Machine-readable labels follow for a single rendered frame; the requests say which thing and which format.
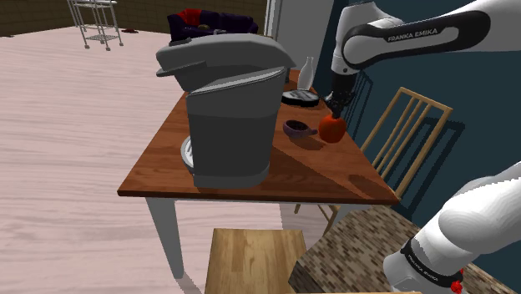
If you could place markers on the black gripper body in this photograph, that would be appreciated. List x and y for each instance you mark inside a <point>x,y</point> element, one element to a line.
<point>341,87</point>

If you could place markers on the red apple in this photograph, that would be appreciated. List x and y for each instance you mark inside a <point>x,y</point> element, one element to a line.
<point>332,129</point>

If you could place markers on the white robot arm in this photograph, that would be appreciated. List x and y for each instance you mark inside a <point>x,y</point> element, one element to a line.
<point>411,38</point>

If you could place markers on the white glass bottle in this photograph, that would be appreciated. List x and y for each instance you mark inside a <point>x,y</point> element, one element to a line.
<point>306,74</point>

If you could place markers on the black round scale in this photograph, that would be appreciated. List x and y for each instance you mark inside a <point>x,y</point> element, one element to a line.
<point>301,97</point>

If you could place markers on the purple cup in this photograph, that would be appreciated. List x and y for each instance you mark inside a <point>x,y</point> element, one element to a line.
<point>298,128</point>

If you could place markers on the light wooden chair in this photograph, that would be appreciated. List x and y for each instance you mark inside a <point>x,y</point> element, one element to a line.
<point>401,134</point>

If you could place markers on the brown wooden table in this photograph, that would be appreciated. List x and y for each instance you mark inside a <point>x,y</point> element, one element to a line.
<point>321,171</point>

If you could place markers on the grey coffee machine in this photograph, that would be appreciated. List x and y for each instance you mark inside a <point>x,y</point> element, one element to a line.
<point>230,122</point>

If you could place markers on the dark purple sofa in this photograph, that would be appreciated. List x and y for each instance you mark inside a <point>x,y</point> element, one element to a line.
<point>211,25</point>

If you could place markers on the patterned robot stand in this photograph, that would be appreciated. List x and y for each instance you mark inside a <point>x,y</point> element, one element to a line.
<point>350,252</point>

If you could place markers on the light wooden stool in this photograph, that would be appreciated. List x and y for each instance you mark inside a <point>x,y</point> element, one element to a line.
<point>254,260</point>

